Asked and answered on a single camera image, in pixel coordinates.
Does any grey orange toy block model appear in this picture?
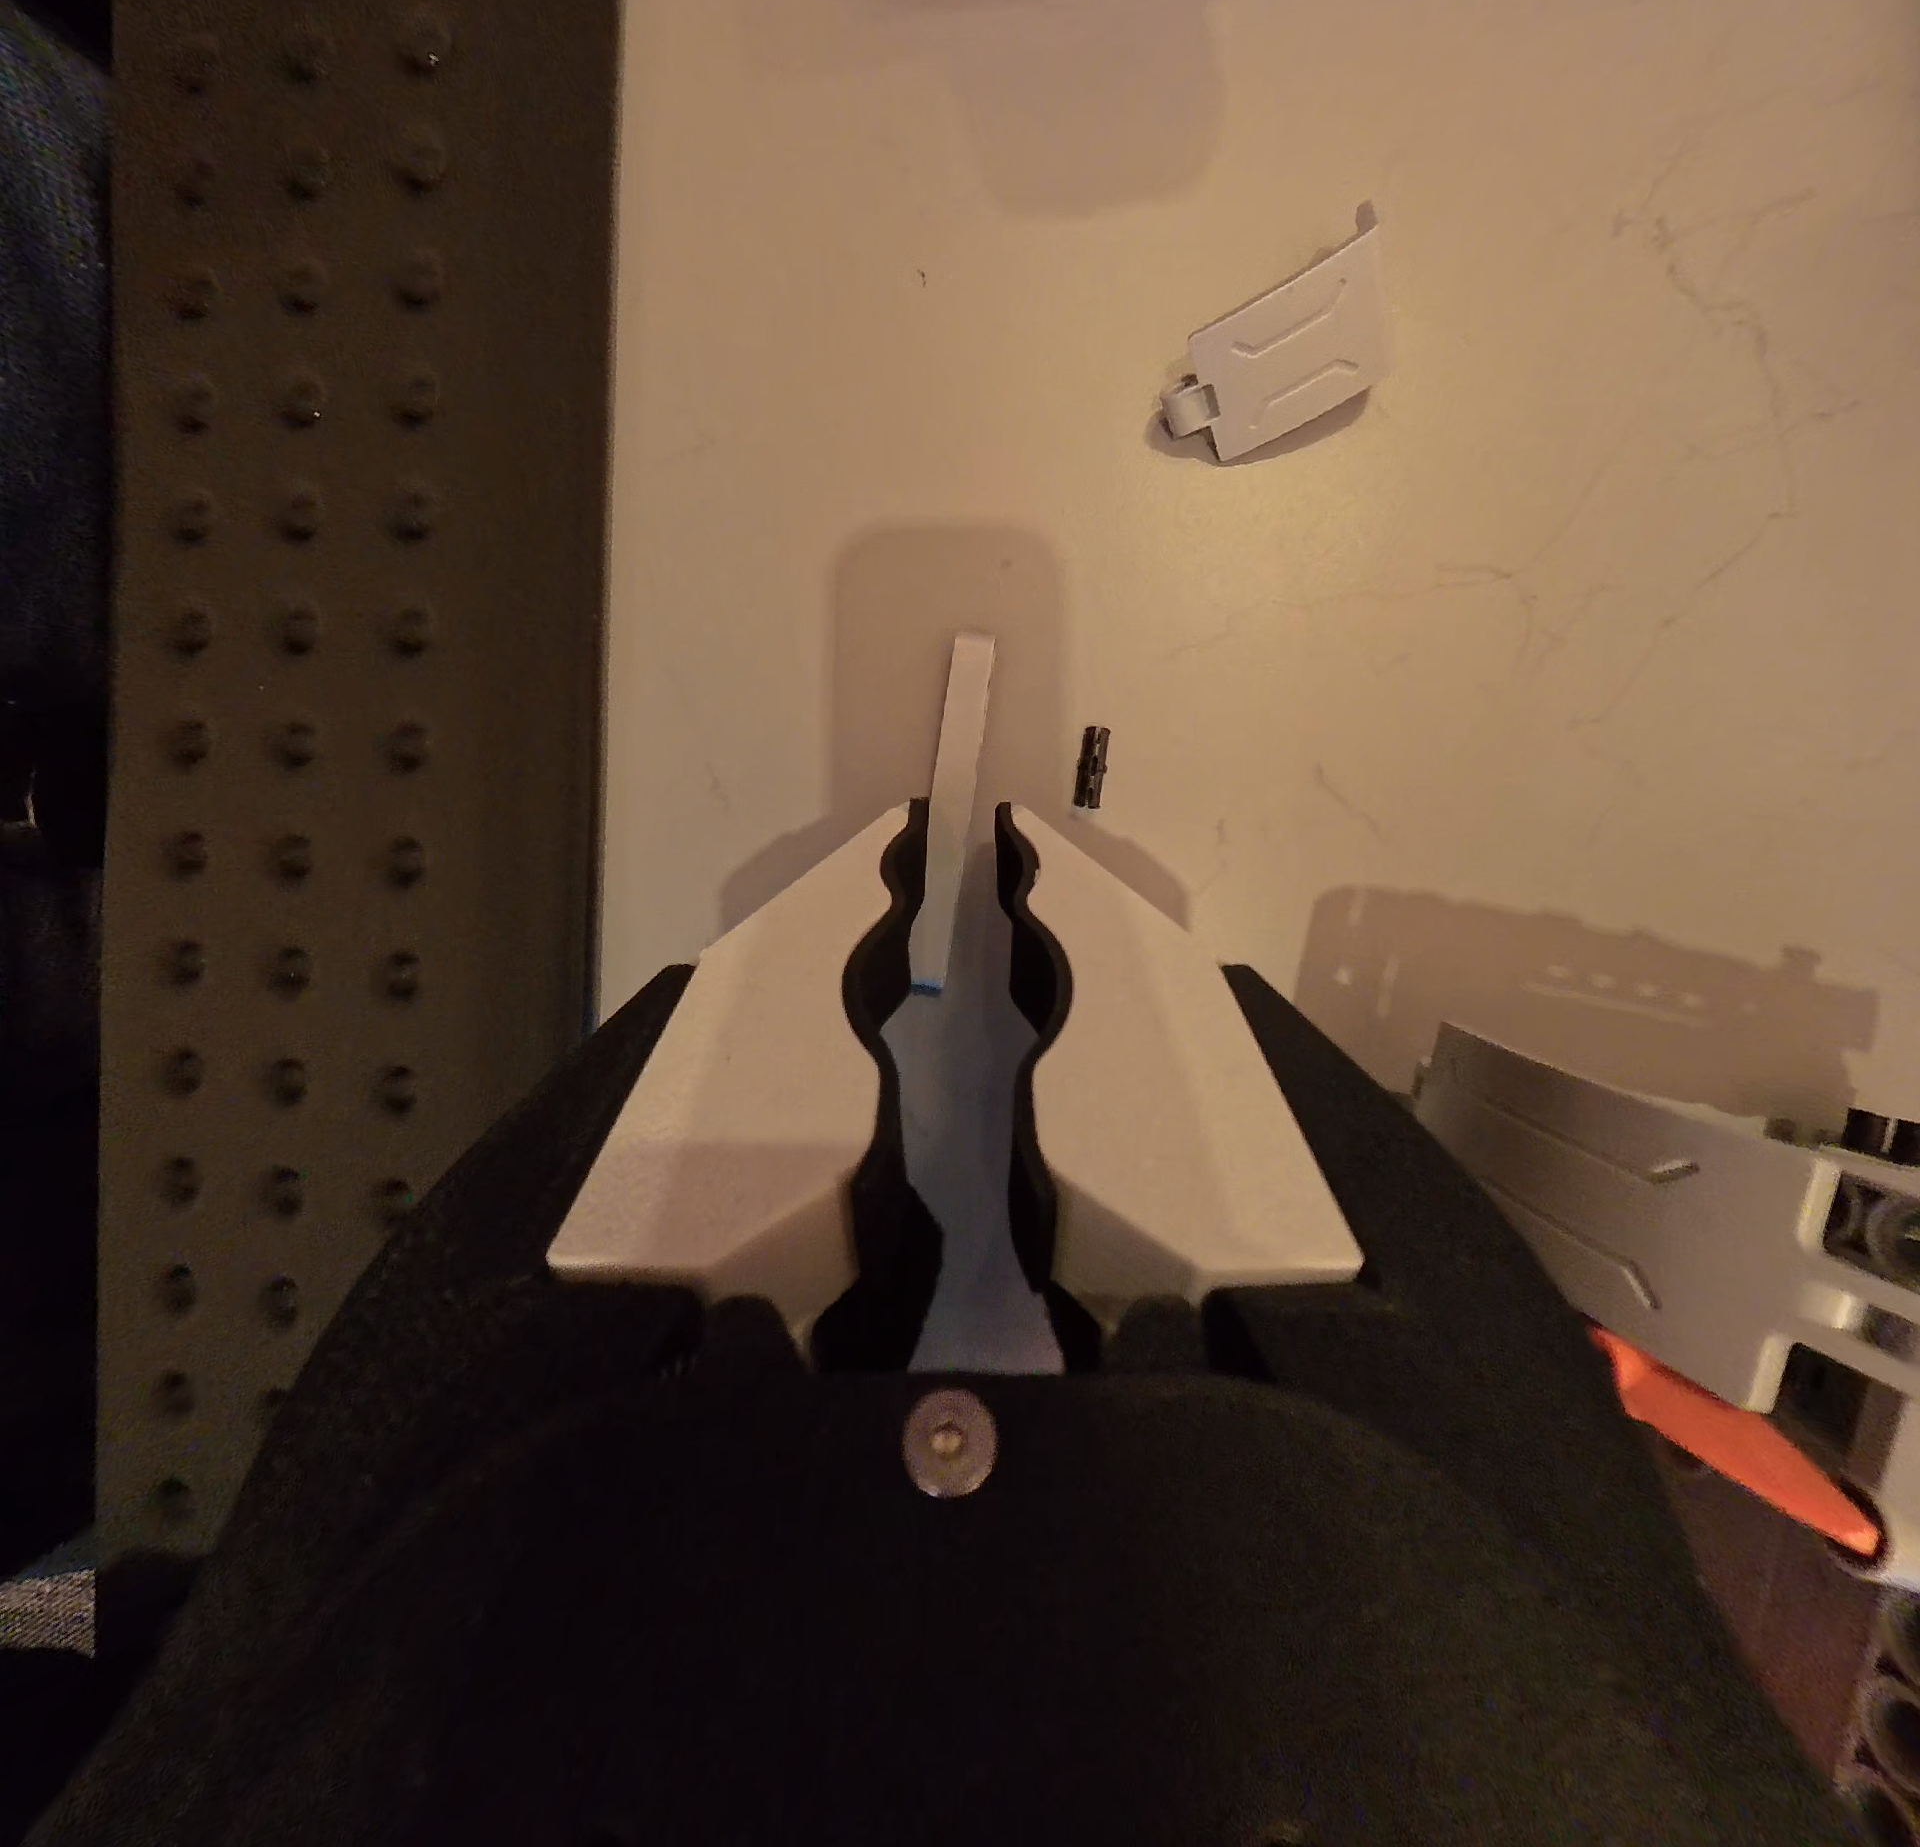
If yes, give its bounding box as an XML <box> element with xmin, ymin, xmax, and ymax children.
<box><xmin>1409</xmin><ymin>1020</ymin><xmax>1920</xmax><ymax>1847</ymax></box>

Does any light grey holed beam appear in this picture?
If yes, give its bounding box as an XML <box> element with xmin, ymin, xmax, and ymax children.
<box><xmin>914</xmin><ymin>631</ymin><xmax>1002</xmax><ymax>999</ymax></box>

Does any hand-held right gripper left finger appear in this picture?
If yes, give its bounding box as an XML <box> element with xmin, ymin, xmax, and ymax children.
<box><xmin>544</xmin><ymin>796</ymin><xmax>928</xmax><ymax>1360</ymax></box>

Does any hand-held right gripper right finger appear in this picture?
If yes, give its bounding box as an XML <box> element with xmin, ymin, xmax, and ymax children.
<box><xmin>991</xmin><ymin>800</ymin><xmax>1367</xmax><ymax>1351</ymax></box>

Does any dark perforated pad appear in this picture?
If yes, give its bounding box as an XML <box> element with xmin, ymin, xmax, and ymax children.
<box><xmin>96</xmin><ymin>0</ymin><xmax>624</xmax><ymax>1564</ymax></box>

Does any small grey block panel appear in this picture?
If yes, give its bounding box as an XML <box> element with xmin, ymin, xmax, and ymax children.
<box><xmin>1154</xmin><ymin>201</ymin><xmax>1389</xmax><ymax>461</ymax></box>

